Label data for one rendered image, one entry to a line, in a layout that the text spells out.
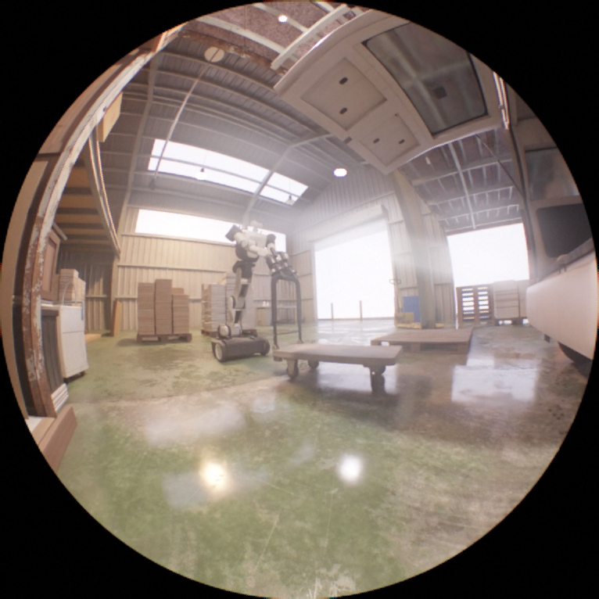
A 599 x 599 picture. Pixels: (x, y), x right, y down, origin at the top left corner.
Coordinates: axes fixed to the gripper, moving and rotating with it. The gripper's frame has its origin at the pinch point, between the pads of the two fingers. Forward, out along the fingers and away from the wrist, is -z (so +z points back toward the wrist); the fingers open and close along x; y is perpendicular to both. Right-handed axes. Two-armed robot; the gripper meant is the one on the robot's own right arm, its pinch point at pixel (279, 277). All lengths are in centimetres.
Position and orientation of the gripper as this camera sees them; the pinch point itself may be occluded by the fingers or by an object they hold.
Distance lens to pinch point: 162.6
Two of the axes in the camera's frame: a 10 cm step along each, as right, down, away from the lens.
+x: 6.9, -5.6, -4.6
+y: 5.7, 0.3, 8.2
